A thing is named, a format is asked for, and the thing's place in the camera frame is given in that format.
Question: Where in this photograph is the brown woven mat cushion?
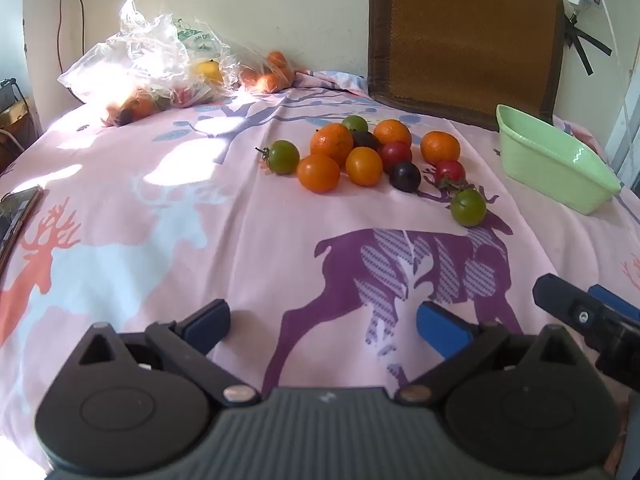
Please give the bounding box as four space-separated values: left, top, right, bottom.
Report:
366 0 566 131

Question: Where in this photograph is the brown box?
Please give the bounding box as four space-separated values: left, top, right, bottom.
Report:
0 77 41 161

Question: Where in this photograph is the green plastic basin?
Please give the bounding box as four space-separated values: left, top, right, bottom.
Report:
495 104 623 216

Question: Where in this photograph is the black wall cable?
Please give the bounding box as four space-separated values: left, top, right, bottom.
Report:
57 0 86 56

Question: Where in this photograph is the green tomato with stem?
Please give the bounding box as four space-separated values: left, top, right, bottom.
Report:
255 140 301 176

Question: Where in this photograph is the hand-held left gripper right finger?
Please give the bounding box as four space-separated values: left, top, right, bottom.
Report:
395 301 593 406

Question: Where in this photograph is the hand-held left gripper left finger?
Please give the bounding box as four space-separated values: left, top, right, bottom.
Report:
75 299 262 408

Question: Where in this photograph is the clear plastic bag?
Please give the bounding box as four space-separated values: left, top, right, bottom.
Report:
57 0 241 126

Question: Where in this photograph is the red tomato with stem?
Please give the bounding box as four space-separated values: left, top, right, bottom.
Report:
434 159 466 190

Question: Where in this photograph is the orange mandarin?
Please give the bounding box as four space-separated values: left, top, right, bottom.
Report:
420 131 461 166
310 123 354 166
373 119 413 148

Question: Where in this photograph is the yellow fruit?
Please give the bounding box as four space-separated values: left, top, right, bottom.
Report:
197 59 224 83

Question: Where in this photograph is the dark flat phone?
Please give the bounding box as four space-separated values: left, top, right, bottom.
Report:
0 185 44 267

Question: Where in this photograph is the white window frame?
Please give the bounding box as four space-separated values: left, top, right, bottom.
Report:
604 60 640 192

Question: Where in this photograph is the clear bag of mandarins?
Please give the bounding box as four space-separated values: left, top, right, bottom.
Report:
220 45 297 95

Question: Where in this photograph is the orange tomato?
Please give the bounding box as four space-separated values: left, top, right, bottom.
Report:
296 154 341 194
345 146 384 187

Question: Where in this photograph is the dark purple tomato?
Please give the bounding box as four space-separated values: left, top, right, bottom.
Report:
351 131 381 152
389 161 422 193

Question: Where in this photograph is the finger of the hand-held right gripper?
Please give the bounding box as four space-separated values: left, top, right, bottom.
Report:
587 284 640 324
532 274 609 349

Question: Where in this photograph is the white cable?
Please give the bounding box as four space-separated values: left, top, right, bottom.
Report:
597 0 628 91

